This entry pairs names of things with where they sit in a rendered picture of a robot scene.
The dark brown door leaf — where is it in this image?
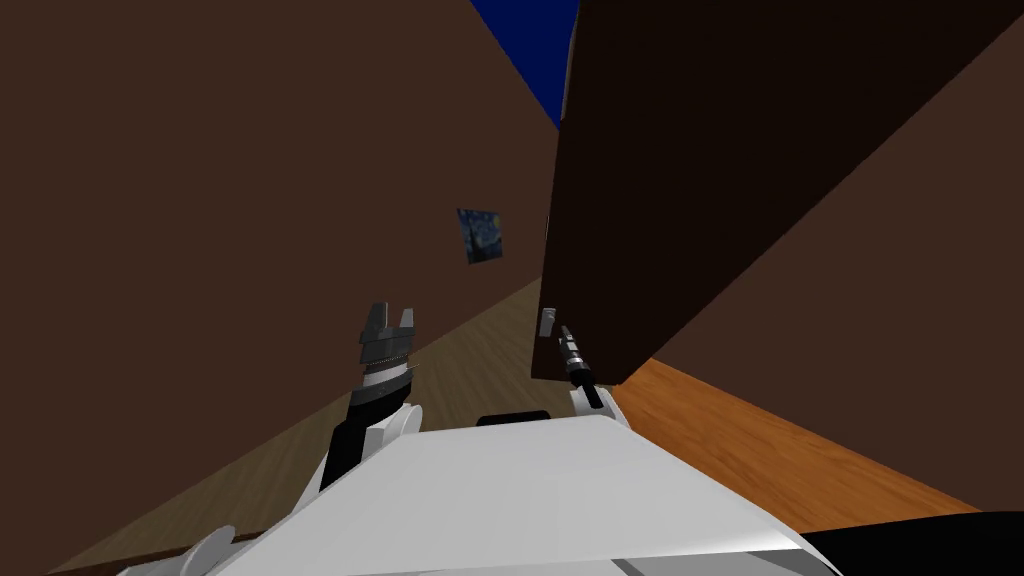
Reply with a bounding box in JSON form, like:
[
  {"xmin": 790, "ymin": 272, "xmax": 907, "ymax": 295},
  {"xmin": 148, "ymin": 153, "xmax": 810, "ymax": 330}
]
[{"xmin": 530, "ymin": 0, "xmax": 1024, "ymax": 389}]

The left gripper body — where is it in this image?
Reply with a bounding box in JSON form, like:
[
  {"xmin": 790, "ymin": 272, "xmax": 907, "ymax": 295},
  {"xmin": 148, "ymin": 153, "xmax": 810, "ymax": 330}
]
[{"xmin": 357, "ymin": 322, "xmax": 418, "ymax": 371}]

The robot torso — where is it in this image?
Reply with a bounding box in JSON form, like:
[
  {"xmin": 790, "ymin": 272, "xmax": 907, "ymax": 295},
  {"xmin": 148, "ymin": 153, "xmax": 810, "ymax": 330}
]
[{"xmin": 119, "ymin": 409, "xmax": 843, "ymax": 576}]

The blue picture on wall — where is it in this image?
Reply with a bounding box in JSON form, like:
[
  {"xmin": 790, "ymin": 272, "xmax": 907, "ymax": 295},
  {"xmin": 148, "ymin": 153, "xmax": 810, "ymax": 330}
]
[{"xmin": 455, "ymin": 207, "xmax": 505, "ymax": 266}]

